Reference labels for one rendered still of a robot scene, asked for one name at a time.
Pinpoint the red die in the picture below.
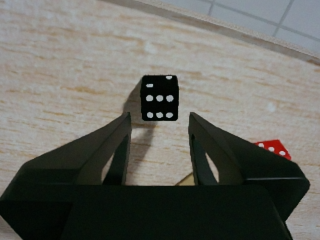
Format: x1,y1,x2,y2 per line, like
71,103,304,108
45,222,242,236
254,139,292,160

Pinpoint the black die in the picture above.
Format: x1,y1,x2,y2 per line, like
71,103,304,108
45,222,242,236
140,75,179,121

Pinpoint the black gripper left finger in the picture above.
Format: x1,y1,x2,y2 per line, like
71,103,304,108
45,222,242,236
10,112,132,185

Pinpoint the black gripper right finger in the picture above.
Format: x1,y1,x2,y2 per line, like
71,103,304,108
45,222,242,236
188,112,310,223

